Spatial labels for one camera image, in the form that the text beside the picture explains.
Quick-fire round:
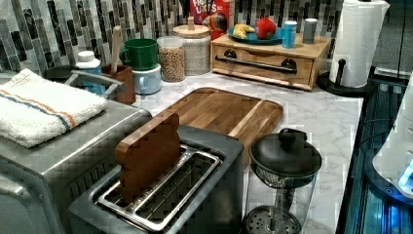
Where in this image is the wooden cutting board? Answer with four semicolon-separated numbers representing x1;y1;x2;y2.
166;88;283;167

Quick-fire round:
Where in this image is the light blue mug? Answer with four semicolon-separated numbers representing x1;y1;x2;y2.
132;64;162;95

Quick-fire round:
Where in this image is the brown toast slice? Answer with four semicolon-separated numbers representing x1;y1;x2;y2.
115;112;180;203

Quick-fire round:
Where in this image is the black two-slot toaster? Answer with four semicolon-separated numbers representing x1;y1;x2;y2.
69;125;244;234

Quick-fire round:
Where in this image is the clear jar of grains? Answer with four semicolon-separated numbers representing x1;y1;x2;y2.
157;36;185;82

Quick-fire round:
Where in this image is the white canister wooden lid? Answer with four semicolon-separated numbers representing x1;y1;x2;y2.
173;17;210;76

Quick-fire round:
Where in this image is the brown wooden utensil holder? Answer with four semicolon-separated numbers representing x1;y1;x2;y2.
102;64;135;104

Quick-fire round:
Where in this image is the teal plate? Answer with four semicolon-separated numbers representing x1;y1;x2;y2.
227;27;283;45

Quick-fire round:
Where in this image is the green mug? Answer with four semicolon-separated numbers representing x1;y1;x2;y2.
119;38;158;71

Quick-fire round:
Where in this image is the black glass french press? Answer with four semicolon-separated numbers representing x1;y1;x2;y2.
242;128;321;234

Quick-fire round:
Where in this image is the yellow banana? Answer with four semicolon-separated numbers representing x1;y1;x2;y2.
233;24;254;39

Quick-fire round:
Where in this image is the froot loops cereal box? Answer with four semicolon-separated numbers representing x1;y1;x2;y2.
190;0;235;40

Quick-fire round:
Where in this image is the red apple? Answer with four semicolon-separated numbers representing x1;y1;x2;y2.
255;18;277;40

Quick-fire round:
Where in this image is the blue salt shaker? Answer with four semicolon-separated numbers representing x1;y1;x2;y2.
282;20;298;49

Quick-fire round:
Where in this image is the black paper towel holder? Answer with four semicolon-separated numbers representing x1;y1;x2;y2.
317;59;374;98

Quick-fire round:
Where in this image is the wooden spoon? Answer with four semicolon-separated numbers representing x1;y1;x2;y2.
111;25;122;75

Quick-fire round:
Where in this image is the white capped blue bottle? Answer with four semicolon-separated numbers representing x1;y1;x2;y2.
76;51;106;95

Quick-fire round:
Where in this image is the grey pepper shaker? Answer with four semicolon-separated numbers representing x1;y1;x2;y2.
302;18;318;44

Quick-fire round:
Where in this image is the white striped folded towel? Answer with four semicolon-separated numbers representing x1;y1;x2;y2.
0;69;108;148

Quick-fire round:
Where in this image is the white paper towel roll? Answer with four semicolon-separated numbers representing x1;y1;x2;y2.
329;0;390;88

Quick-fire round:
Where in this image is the stainless steel toaster oven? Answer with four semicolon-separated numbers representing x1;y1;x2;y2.
0;69;154;234

